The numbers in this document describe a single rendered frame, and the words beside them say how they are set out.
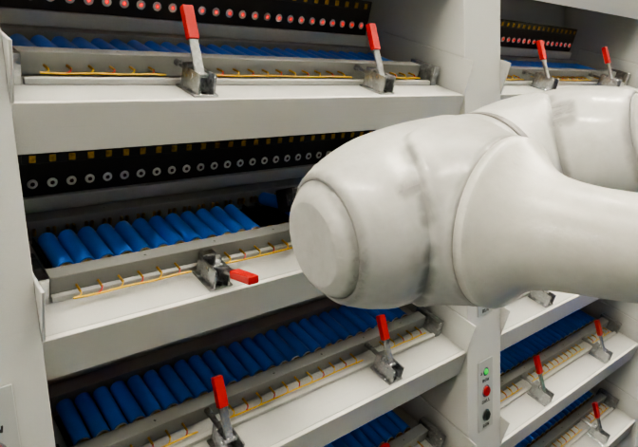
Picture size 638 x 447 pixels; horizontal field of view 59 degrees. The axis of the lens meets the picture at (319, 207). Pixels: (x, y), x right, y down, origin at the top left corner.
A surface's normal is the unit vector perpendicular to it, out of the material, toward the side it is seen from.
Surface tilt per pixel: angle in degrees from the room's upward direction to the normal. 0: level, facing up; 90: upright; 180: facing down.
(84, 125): 111
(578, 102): 39
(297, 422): 21
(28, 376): 90
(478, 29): 90
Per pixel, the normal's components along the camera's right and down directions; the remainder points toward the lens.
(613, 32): -0.76, 0.14
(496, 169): 0.22, -0.26
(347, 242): -0.18, 0.06
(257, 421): 0.18, -0.89
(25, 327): 0.65, 0.08
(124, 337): 0.62, 0.43
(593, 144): -0.40, -0.02
